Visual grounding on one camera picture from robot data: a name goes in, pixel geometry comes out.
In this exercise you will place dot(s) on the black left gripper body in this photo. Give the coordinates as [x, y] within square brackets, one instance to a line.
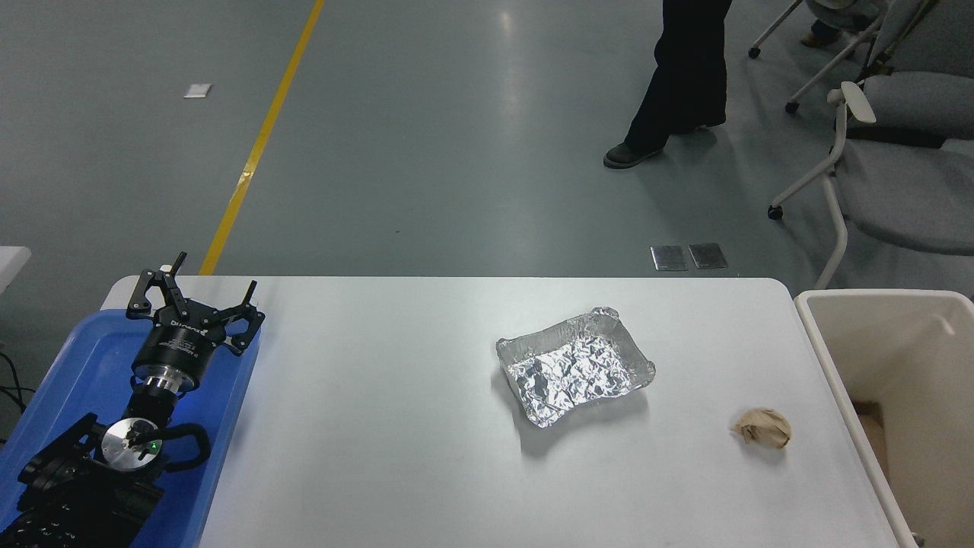
[181, 346]

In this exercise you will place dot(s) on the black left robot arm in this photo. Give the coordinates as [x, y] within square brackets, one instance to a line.
[84, 495]

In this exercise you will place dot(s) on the blue plastic tray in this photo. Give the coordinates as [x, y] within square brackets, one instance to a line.
[76, 358]

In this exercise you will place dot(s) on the white side table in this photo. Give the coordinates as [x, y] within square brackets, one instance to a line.
[11, 262]

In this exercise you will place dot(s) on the white floor patch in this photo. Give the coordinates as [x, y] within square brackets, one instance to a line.
[198, 90]

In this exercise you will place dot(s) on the crumpled foil tray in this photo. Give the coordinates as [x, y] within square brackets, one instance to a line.
[574, 369]

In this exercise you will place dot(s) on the metal floor plate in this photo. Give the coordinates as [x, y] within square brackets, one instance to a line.
[708, 256]
[669, 257]

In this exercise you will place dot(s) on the crumpled tan paper ball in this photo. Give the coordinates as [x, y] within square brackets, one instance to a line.
[762, 428]

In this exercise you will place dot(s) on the large pale bin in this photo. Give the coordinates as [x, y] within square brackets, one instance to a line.
[875, 342]

